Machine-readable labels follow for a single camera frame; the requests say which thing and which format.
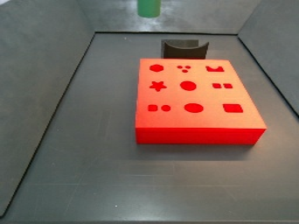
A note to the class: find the black curved cradle holder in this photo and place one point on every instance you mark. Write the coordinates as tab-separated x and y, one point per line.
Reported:
183	49

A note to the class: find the green round cylinder peg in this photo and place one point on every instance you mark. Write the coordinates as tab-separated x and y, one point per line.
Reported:
148	8

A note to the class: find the red shape-sorting block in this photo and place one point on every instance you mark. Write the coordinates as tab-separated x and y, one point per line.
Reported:
192	102

